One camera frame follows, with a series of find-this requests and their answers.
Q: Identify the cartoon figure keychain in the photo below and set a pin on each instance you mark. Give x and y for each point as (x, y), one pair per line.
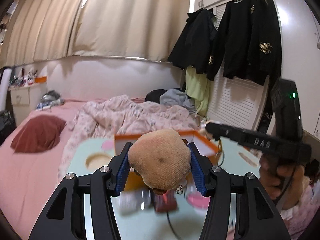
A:
(203, 130)

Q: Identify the black hanging jacket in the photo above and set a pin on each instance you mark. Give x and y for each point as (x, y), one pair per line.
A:
(246, 44)

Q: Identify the white bedside drawer unit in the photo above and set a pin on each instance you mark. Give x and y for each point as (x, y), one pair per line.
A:
(25, 99)

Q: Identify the pink floral duvet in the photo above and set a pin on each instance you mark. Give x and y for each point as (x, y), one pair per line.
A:
(121, 115)

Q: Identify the person's right hand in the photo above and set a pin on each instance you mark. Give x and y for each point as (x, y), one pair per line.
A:
(272, 183)

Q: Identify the grey clothing pile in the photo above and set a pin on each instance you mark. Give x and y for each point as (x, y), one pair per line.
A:
(176, 97)

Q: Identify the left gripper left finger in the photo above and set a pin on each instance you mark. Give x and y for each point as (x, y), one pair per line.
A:
(63, 216)

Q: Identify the dark red pillow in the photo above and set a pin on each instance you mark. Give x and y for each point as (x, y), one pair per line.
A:
(39, 134)

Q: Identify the clear plastic wrap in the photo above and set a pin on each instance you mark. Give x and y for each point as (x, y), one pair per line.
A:
(130, 202)

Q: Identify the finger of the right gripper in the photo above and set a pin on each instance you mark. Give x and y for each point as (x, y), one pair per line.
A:
(244, 137)

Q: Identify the dark red mahjong block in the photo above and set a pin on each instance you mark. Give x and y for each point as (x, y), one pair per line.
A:
(165, 203)

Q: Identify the white paper roll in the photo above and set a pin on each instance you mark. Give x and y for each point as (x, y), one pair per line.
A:
(5, 81)

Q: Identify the pink heart-shaped case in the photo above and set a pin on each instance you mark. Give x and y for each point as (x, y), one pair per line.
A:
(195, 198)

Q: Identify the black clothing on bed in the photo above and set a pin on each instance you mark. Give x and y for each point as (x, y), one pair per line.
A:
(154, 96)

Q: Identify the orange cardboard box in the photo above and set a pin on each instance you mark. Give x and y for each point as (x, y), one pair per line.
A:
(204, 146)

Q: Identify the clothes bundle on bed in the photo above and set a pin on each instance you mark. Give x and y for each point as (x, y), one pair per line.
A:
(49, 100)

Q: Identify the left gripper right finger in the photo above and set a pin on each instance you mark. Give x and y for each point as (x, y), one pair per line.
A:
(256, 215)

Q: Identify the small orange box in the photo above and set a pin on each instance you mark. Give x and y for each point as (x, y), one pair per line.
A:
(42, 79)

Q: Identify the beige curtain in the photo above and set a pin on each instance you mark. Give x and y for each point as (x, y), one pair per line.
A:
(44, 30)

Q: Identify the tan plush toy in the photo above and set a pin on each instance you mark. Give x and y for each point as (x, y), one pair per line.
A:
(162, 159)

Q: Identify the light green hanging garment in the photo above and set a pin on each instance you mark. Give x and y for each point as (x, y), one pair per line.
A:
(197, 86)

